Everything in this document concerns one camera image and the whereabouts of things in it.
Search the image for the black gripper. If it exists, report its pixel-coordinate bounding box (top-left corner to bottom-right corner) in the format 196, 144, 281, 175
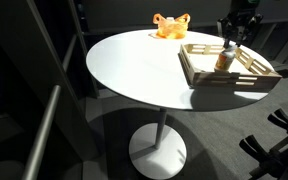
217, 9, 264, 49

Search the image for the white bottle lid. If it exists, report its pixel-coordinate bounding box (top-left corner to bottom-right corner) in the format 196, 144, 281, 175
223, 45, 237, 54

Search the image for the white pill bottle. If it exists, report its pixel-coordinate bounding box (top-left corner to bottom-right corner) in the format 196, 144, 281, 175
214, 50, 237, 73

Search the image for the wooden slatted tray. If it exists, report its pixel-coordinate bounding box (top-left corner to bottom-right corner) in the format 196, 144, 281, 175
178, 42, 283, 92

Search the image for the orange plastic bag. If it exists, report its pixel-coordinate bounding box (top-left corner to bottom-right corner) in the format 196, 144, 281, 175
152, 12, 192, 40

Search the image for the white table pedestal base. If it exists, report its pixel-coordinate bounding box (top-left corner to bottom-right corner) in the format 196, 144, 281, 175
128, 107, 188, 180

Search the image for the grey metal rail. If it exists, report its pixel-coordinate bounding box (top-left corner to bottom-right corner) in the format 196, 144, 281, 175
22, 33, 79, 180

